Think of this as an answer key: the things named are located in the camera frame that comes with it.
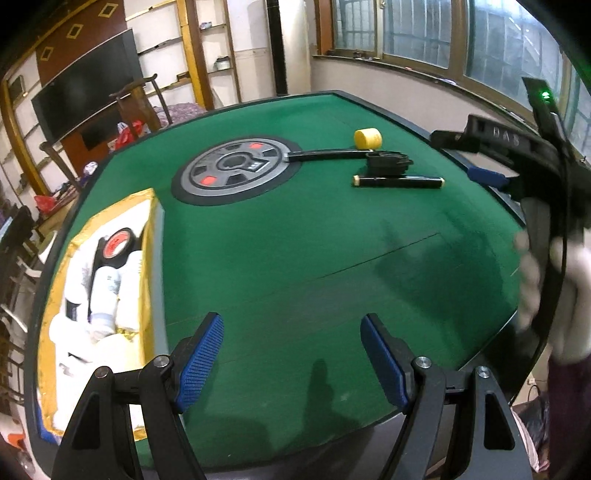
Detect black cooling fan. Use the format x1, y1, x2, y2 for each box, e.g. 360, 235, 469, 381
366, 151, 414, 178

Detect person's right hand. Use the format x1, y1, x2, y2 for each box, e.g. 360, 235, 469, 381
514, 226, 591, 364

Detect grey round table control panel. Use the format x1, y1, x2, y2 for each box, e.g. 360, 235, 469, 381
172, 135, 301, 207

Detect red topped black round tin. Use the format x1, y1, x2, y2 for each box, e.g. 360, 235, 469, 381
99, 228, 137, 268

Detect black vertical pipe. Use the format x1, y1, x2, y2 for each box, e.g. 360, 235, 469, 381
269, 0, 289, 97

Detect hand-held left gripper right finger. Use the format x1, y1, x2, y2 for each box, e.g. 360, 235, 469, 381
359, 313, 533, 480

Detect gold framed wall shelf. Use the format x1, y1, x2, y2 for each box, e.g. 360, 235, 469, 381
178, 0, 243, 112

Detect black marker with purple caps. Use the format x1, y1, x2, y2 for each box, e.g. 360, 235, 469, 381
87, 236, 108, 324

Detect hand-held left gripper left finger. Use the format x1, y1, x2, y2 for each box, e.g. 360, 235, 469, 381
53, 312, 225, 480

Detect red plastic bag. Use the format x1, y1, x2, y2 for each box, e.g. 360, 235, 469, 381
113, 120, 148, 146
34, 194, 63, 215

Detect dark wooden chair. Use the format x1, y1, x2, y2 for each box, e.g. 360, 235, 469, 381
110, 74, 174, 136
39, 141, 85, 195

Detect white standing air conditioner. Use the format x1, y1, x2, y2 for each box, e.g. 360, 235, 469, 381
281, 0, 313, 95

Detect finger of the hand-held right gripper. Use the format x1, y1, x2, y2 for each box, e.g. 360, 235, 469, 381
466, 167, 512, 191
430, 129, 478, 153

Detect white box with gold tape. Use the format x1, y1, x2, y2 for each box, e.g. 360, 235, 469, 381
36, 187, 169, 446

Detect large white plastic bottle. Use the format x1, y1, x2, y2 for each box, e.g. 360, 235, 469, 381
117, 249, 147, 332

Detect yellow plastic cap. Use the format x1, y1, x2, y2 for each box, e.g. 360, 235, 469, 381
354, 128, 383, 151

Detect long black pen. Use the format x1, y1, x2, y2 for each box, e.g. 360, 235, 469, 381
286, 148, 370, 163

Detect black flat television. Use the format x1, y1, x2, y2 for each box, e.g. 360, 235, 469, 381
31, 28, 145, 145

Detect black marker with pale caps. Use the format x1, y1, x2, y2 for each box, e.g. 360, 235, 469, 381
352, 174, 445, 190

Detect purple patterned cloth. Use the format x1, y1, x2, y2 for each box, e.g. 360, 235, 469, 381
154, 102, 208, 124

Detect window with metal grille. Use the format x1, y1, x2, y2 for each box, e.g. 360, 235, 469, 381
316, 0, 591, 160

